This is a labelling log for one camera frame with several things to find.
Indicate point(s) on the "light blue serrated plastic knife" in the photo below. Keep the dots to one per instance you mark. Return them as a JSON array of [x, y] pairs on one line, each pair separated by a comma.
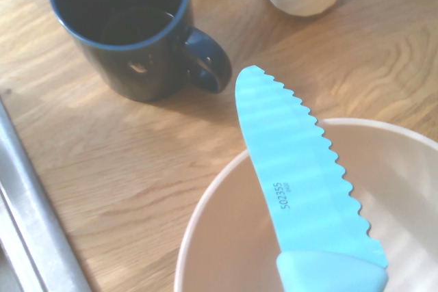
[[294, 175]]

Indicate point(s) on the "stainless steel double sink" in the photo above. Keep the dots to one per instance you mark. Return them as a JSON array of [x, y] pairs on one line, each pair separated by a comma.
[[31, 210]]

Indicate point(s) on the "dark blue ceramic mug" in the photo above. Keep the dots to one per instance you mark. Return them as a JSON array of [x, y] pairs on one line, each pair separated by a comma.
[[137, 66]]

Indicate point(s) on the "white ribbed bowl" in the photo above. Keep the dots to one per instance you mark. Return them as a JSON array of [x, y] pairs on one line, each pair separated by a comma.
[[403, 182]]

